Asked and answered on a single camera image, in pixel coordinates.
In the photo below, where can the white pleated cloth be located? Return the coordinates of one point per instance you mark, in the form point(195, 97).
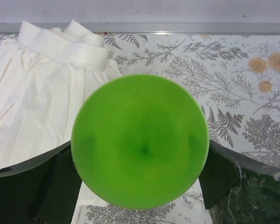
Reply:
point(45, 77)

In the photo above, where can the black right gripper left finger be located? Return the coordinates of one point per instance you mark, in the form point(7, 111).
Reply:
point(41, 190)

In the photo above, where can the green plastic wine glass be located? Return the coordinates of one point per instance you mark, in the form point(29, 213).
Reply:
point(140, 141)

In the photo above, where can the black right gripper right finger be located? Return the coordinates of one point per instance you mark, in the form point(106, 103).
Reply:
point(239, 190)

